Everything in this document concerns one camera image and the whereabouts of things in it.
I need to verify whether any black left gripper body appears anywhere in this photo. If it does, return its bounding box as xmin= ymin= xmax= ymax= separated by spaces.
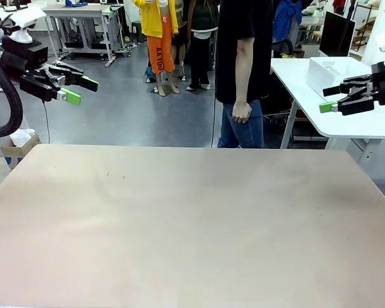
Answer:
xmin=0 ymin=40 xmax=57 ymax=87

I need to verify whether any white plastic basket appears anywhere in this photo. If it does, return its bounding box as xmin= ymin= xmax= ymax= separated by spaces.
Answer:
xmin=309 ymin=56 xmax=373 ymax=99

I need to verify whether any person's right forearm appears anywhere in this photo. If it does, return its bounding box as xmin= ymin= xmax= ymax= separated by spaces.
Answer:
xmin=235 ymin=37 xmax=256 ymax=104

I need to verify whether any white table with basket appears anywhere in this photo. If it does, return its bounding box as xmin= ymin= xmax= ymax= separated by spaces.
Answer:
xmin=270 ymin=56 xmax=385 ymax=150

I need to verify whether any person's right hand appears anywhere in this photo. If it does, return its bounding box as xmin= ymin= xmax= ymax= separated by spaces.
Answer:
xmin=232 ymin=101 xmax=253 ymax=124

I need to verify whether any black computer monitor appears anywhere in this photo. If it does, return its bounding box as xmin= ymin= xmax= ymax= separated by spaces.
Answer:
xmin=319 ymin=10 xmax=357 ymax=58

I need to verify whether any crumpled white paper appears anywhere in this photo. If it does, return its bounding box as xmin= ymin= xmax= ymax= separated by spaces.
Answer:
xmin=8 ymin=128 xmax=36 ymax=147

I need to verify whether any wooden shelf rack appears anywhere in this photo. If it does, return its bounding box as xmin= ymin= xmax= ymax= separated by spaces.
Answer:
xmin=352 ymin=3 xmax=378 ymax=52

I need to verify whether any white partition panel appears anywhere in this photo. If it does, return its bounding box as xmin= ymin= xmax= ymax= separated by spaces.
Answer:
xmin=362 ymin=0 xmax=385 ymax=65

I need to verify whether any black office chair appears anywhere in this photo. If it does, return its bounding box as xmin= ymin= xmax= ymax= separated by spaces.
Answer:
xmin=271 ymin=38 xmax=295 ymax=58

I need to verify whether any brown cardboard box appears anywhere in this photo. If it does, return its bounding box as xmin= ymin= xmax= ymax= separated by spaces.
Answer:
xmin=0 ymin=133 xmax=41 ymax=169

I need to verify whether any person in blue jacket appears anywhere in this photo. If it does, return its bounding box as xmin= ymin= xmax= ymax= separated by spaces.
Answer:
xmin=273 ymin=0 xmax=304 ymax=44

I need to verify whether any figure in yellow jacket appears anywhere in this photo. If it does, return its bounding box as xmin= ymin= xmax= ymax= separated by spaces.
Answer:
xmin=133 ymin=0 xmax=180 ymax=97

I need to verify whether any person in black skirt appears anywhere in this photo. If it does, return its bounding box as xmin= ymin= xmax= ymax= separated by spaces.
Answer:
xmin=171 ymin=0 xmax=193 ymax=80

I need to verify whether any person in black t-shirt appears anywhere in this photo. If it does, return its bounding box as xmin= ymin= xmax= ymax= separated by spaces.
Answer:
xmin=214 ymin=0 xmax=274 ymax=149

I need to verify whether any person in dark green jacket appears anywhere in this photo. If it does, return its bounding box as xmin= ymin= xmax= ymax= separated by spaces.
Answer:
xmin=185 ymin=0 xmax=221 ymax=92

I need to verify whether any thin black floor cable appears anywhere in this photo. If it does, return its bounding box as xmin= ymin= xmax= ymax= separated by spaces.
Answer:
xmin=43 ymin=101 xmax=51 ymax=144

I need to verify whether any left gripper's white wrist camera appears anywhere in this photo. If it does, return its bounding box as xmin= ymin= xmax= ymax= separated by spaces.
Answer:
xmin=9 ymin=5 xmax=48 ymax=44

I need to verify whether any left arm's black sleeved cable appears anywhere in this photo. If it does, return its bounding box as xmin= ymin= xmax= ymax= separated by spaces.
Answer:
xmin=0 ymin=12 xmax=24 ymax=139

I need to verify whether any grey metal frame desk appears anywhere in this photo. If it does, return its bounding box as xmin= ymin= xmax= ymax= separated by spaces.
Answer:
xmin=41 ymin=3 xmax=123 ymax=68

